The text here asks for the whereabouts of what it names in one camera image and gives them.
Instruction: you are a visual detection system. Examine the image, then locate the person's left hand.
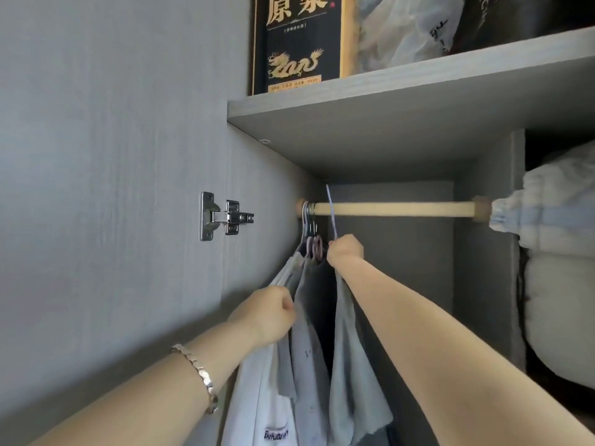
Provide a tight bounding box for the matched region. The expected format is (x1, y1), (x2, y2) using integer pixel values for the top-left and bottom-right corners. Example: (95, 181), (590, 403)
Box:
(225, 285), (298, 354)

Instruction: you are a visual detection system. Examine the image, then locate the person's right hand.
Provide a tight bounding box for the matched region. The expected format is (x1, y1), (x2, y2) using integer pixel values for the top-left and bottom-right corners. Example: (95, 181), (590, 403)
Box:
(326, 234), (366, 276)

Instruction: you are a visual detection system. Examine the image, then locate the pink bow hanger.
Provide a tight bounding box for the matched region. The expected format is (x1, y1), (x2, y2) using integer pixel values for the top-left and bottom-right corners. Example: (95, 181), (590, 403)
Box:
(310, 213), (325, 265)

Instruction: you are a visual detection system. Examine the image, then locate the white t-shirt red print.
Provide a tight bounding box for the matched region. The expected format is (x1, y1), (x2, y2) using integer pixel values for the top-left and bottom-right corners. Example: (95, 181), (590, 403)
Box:
(221, 253), (298, 446)

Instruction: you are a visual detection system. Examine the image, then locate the white glossy wardrobe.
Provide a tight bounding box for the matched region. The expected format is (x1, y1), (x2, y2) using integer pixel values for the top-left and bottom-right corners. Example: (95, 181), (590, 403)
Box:
(0, 0), (595, 446)

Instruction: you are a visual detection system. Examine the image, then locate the person's left forearm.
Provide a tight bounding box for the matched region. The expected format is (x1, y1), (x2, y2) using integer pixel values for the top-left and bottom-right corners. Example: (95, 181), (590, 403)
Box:
(27, 320), (261, 446)

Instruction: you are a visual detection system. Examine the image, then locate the person's right forearm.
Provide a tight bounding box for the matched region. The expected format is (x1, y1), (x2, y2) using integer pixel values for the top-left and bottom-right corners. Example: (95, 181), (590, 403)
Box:
(337, 257), (595, 446)

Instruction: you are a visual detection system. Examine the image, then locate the wooden hanging rod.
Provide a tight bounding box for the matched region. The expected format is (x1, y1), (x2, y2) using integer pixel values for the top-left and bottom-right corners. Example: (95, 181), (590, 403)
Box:
(296, 195), (491, 224)

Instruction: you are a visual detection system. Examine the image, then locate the metal door hinge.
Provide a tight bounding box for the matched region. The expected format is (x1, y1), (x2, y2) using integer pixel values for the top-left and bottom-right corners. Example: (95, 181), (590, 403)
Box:
(200, 191), (255, 242)

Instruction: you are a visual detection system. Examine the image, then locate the white fleece blanket blue stripe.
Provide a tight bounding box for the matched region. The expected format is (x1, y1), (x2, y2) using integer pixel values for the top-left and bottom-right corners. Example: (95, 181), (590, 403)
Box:
(488, 141), (595, 249)

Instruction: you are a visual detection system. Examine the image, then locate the black box gold dragon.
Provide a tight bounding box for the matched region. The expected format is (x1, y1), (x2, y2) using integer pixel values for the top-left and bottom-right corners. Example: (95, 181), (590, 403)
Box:
(250, 0), (361, 97)

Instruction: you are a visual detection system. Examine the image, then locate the cream rolled quilt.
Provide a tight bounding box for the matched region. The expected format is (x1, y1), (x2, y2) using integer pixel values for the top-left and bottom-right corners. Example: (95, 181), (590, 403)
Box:
(522, 248), (595, 391)

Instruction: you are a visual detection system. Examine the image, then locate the translucent white plastic bag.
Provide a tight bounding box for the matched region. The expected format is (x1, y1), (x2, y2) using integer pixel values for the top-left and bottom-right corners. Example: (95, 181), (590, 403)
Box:
(356, 0), (465, 72)

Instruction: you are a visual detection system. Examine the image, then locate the black shopping bag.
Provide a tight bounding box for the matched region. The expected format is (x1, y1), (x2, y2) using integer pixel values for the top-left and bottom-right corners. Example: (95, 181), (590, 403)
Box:
(448, 0), (595, 55)

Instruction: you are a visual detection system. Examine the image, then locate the silver link bracelet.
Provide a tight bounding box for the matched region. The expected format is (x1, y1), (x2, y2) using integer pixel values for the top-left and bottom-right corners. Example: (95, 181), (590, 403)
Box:
(170, 343), (219, 416)

